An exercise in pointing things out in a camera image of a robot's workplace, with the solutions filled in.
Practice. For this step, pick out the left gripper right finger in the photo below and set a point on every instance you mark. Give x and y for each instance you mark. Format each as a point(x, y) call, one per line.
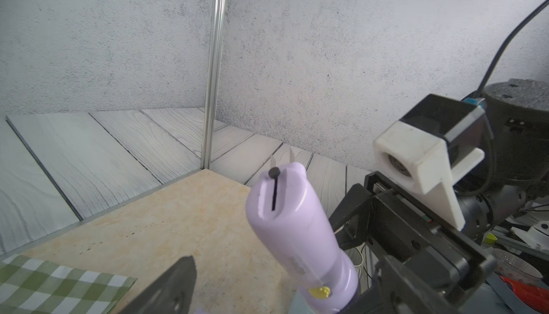
point(398, 290)

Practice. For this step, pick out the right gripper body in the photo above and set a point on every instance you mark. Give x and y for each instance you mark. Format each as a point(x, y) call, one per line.
point(390, 221)

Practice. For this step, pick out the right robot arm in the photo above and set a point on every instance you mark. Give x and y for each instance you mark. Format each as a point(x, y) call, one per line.
point(514, 171)

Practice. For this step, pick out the green checkered cloth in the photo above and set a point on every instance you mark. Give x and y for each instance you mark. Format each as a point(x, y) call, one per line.
point(30, 285)

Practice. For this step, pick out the purple flashlight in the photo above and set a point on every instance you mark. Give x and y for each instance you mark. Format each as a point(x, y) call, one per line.
point(286, 214)

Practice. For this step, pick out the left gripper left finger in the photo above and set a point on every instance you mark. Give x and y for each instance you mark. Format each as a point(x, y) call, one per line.
point(171, 293)

